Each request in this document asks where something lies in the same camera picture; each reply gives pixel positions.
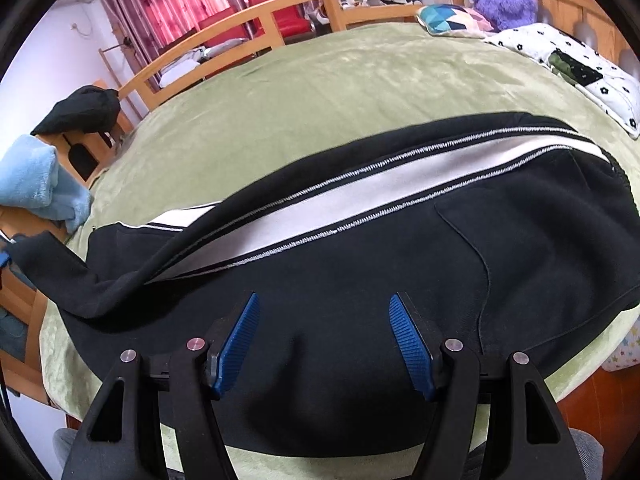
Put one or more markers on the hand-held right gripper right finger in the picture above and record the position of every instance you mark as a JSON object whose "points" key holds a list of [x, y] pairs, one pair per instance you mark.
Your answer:
{"points": [[412, 345]]}

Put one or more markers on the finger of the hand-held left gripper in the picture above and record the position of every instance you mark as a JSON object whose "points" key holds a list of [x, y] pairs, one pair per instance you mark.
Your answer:
{"points": [[4, 261]]}

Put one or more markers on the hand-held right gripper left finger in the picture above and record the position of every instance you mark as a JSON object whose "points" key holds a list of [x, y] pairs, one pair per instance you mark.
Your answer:
{"points": [[235, 350]]}

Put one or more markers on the black pants with white stripe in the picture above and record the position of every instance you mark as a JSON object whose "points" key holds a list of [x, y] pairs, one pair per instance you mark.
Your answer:
{"points": [[350, 305]]}

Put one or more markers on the light blue towel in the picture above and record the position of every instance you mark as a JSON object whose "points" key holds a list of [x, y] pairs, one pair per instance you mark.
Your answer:
{"points": [[30, 175]]}

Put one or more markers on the black cloth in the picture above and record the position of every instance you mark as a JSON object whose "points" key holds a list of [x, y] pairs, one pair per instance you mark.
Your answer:
{"points": [[80, 110]]}

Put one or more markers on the person's left leg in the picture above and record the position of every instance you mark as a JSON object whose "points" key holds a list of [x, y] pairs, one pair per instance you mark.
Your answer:
{"points": [[65, 450]]}

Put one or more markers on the person's leg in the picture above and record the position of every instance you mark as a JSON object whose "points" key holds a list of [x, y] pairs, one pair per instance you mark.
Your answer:
{"points": [[592, 455], [65, 450]]}

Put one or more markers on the person's right leg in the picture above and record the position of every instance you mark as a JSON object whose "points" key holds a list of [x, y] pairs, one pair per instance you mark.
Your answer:
{"points": [[592, 455]]}

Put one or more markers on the star print cloth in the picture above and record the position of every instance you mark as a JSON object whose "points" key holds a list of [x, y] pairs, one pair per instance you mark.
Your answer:
{"points": [[627, 345]]}

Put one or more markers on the wooden coat rack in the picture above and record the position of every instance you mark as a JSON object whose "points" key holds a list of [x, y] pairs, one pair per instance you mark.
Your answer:
{"points": [[117, 57]]}

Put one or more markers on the green fleece blanket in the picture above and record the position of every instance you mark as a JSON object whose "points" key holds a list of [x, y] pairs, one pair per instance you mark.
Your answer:
{"points": [[300, 100]]}

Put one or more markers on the white bedding pile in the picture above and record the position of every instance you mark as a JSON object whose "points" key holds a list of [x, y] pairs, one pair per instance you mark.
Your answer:
{"points": [[192, 62]]}

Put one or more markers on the red patterned curtains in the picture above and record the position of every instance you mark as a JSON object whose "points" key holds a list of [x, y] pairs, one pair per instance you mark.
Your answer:
{"points": [[165, 0]]}

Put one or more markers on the red chair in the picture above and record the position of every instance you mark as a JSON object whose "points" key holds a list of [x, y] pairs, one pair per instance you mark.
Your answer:
{"points": [[220, 25], [272, 7]]}

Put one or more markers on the white floral pillow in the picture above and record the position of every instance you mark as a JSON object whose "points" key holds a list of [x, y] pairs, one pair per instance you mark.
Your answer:
{"points": [[540, 45]]}

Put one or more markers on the geometric patterned pillow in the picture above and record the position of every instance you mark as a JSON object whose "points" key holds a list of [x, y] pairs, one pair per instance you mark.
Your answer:
{"points": [[450, 17]]}

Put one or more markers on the cluttered grey table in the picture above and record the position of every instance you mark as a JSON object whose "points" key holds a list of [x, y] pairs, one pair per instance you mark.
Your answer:
{"points": [[370, 1]]}

